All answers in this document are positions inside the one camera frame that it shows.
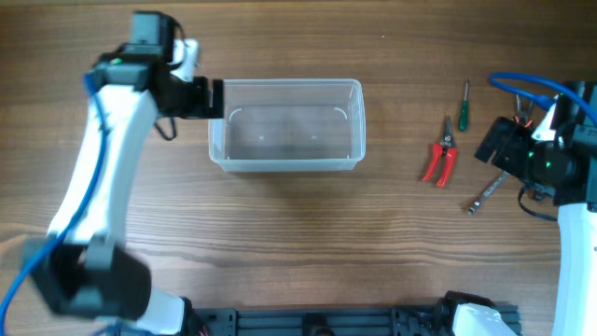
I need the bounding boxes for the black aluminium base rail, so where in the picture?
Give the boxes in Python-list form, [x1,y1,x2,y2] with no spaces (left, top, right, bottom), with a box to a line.
[106,304,521,336]

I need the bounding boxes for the red handled cutters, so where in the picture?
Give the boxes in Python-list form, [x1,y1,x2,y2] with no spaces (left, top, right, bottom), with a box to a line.
[422,116,458,188]

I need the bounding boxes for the green handled screwdriver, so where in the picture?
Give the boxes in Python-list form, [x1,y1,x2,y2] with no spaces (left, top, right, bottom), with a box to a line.
[458,80,470,132]

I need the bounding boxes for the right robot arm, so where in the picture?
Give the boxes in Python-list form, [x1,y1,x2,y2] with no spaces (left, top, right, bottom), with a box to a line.
[475,72,596,335]

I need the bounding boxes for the orange black needle-nose pliers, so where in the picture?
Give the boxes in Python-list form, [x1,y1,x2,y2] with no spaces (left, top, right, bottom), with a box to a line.
[514,94,534,128]

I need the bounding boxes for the small metal wrench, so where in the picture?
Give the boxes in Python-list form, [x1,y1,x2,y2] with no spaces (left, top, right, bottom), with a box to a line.
[467,171,509,215]

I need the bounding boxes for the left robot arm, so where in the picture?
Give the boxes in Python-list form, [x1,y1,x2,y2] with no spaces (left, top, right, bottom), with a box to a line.
[20,11,224,335]

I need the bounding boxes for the clear plastic storage container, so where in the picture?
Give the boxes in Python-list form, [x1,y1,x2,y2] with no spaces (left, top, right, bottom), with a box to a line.
[208,78,367,173]

